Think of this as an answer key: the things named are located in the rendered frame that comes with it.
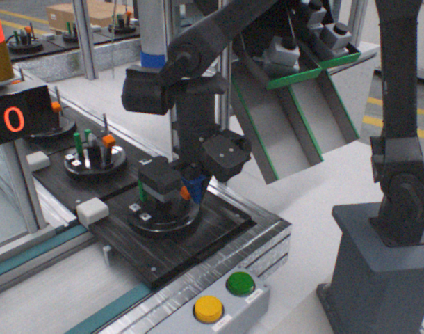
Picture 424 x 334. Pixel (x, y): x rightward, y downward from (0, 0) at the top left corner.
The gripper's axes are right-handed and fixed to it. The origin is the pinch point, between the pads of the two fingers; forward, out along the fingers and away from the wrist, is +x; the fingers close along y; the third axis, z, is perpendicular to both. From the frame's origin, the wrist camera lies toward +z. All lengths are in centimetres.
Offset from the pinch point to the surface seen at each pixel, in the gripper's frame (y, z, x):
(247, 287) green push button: -1.9, 13.3, 11.5
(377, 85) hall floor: 357, -127, 110
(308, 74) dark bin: 29.4, -0.8, -11.4
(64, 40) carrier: 45, -143, 11
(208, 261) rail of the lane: -1.7, 4.4, 12.7
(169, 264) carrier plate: -7.6, 1.2, 11.7
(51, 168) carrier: -8.4, -41.0, 11.8
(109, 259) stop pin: -13.1, -9.0, 14.0
